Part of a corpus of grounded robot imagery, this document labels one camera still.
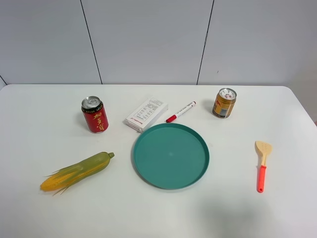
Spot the wooden spatula red handle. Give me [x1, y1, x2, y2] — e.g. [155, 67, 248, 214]
[255, 141, 272, 193]

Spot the white paper box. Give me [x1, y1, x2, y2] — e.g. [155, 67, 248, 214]
[124, 97, 168, 133]

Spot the red drink can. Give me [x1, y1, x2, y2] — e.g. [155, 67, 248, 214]
[81, 96, 109, 133]

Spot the gold drink can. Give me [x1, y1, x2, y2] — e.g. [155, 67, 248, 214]
[212, 88, 237, 119]

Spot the toy corn cob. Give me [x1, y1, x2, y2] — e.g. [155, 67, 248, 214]
[40, 152, 115, 194]

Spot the teal round plate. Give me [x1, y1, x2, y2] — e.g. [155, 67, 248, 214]
[131, 123, 210, 190]

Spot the red white marker pen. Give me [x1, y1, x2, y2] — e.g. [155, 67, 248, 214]
[165, 101, 196, 123]

